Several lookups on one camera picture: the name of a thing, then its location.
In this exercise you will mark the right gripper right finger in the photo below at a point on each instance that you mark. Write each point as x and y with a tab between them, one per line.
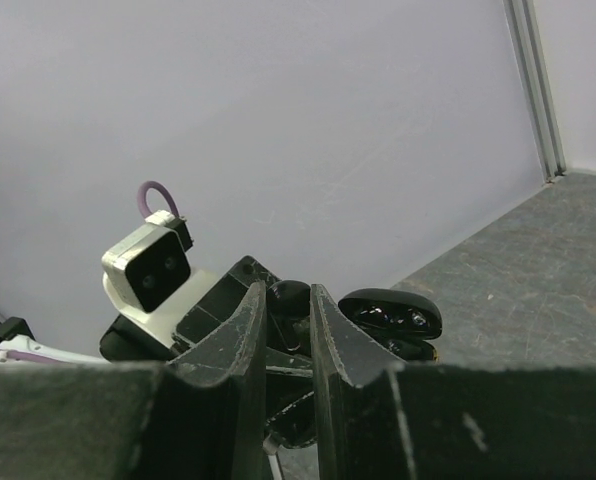
378	417

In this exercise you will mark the black earbud charging case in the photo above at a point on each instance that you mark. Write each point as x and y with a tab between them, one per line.
402	322

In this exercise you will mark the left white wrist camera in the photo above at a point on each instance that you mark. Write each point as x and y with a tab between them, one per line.
149	280

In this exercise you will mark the black earbud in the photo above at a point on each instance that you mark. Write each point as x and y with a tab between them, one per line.
288	304

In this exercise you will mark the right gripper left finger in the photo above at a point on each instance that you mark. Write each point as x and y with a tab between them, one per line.
200	416

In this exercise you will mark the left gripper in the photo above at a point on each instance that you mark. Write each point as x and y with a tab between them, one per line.
290	407

